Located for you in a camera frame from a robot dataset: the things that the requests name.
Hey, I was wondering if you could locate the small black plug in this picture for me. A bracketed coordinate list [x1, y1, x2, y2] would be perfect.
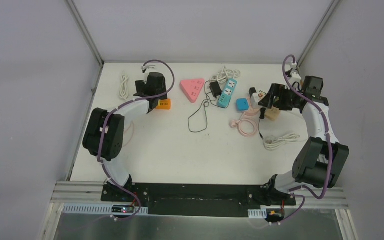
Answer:
[248, 87, 257, 97]

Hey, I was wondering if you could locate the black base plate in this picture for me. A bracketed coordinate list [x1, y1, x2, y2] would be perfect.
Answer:
[100, 182, 297, 219]

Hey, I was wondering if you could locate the beige plug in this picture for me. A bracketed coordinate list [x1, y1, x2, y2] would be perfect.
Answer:
[264, 107, 281, 122]

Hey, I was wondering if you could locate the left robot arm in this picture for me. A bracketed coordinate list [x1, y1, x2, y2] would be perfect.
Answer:
[82, 72, 168, 203]

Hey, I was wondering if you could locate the white orange-strip cable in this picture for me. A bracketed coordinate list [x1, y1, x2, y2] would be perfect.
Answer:
[118, 70, 131, 101]

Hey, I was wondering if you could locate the white cube socket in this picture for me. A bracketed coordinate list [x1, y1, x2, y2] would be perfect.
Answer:
[250, 89, 267, 109]

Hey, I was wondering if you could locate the orange power strip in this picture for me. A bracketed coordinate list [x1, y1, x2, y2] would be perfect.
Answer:
[156, 98, 172, 110]

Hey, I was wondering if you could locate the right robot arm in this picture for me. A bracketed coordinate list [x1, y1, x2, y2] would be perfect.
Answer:
[259, 76, 350, 205]

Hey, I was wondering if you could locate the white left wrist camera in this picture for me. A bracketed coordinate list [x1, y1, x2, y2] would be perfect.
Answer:
[141, 64, 156, 73]

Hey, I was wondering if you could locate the pink triangular power strip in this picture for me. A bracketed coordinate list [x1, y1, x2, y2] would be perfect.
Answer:
[179, 78, 205, 103]

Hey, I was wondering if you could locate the blue square plug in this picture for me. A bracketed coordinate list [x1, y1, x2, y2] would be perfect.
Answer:
[235, 98, 250, 112]

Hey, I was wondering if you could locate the white bundled cable right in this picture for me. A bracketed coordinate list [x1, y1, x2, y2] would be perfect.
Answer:
[263, 132, 302, 152]

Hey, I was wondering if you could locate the white coiled strip cable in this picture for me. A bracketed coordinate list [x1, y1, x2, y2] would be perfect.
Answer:
[210, 66, 242, 84]

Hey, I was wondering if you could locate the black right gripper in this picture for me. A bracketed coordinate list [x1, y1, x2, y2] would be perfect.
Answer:
[258, 83, 300, 111]

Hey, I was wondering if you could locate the teal power strip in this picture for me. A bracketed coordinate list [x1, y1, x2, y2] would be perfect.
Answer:
[216, 78, 238, 109]

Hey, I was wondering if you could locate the pink round cable reel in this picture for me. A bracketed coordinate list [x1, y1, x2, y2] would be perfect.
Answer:
[229, 108, 259, 138]

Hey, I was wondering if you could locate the thin black adapter cable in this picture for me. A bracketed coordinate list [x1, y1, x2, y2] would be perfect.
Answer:
[187, 81, 219, 134]

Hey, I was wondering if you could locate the black power adapter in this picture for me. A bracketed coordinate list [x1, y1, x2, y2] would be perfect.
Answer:
[209, 81, 223, 98]

